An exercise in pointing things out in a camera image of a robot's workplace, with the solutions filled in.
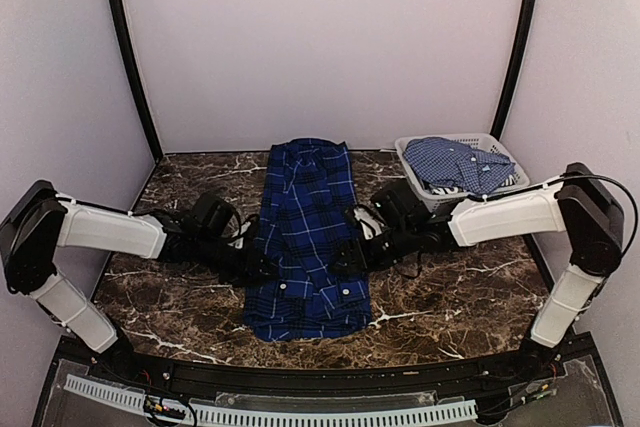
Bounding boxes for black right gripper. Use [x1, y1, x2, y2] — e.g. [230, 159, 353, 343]
[327, 221, 417, 275]

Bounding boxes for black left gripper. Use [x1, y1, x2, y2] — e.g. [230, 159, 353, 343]
[194, 232, 279, 286]

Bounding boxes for blue plaid long sleeve shirt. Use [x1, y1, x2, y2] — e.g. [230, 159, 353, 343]
[243, 138, 372, 342]

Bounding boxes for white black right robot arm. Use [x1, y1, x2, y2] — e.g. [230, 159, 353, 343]
[331, 163, 639, 381]

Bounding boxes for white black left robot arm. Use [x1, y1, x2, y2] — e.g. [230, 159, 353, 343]
[1, 180, 277, 383]

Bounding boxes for white plastic laundry basket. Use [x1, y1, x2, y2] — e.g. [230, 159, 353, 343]
[394, 133, 530, 211]

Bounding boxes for black white garment in basket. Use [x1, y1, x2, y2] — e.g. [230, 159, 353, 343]
[423, 174, 517, 196]

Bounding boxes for blue small-check shirt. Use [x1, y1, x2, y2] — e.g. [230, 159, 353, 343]
[402, 137, 516, 195]

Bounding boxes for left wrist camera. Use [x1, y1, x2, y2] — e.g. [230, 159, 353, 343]
[182, 192, 259, 249]

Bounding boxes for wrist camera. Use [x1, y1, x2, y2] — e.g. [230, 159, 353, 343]
[182, 192, 259, 249]
[346, 179, 432, 240]

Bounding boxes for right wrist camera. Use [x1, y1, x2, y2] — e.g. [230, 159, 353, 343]
[346, 179, 432, 240]

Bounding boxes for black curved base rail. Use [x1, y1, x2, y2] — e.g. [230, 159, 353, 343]
[49, 333, 610, 402]

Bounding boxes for white slotted cable duct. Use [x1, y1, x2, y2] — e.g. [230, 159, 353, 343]
[64, 374, 478, 426]

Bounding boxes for black frame post left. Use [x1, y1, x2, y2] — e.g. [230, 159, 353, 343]
[108, 0, 164, 164]

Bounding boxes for black frame post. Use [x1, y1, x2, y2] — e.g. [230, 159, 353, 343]
[490, 0, 536, 139]
[108, 0, 164, 164]

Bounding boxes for black frame post right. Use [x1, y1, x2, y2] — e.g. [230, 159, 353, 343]
[490, 0, 536, 139]

